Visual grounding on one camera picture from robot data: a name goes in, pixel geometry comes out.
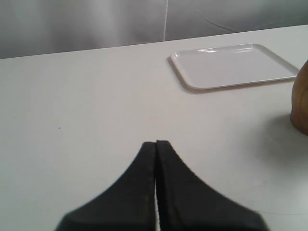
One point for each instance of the white backdrop sheet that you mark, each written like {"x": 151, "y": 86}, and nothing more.
{"x": 31, "y": 27}

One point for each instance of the brown wooden mortar cup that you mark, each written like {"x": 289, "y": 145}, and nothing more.
{"x": 299, "y": 112}

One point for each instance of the white rectangular tray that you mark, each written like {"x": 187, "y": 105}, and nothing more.
{"x": 230, "y": 66}

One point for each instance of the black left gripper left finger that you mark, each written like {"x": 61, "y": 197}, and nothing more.
{"x": 127, "y": 205}

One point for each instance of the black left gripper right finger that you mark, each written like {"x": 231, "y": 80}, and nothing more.
{"x": 186, "y": 203}

